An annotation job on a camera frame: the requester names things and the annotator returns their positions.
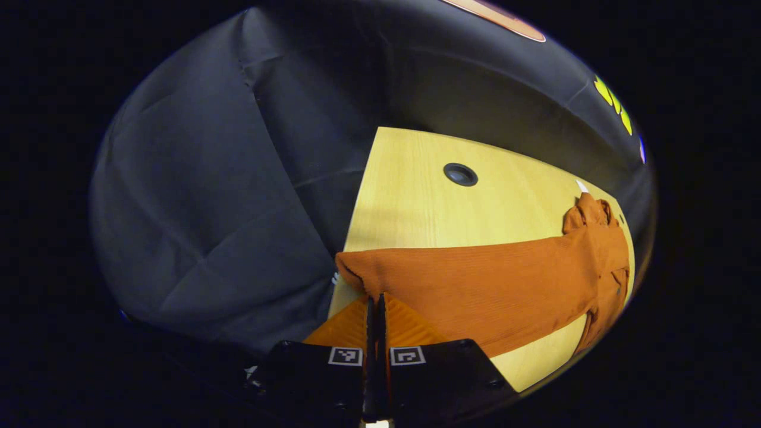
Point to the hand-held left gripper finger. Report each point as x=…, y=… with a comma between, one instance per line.
x=370, y=380
x=383, y=380

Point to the rust orange knit garment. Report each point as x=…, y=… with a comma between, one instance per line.
x=487, y=285

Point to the black backdrop cloth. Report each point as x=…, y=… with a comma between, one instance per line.
x=208, y=208

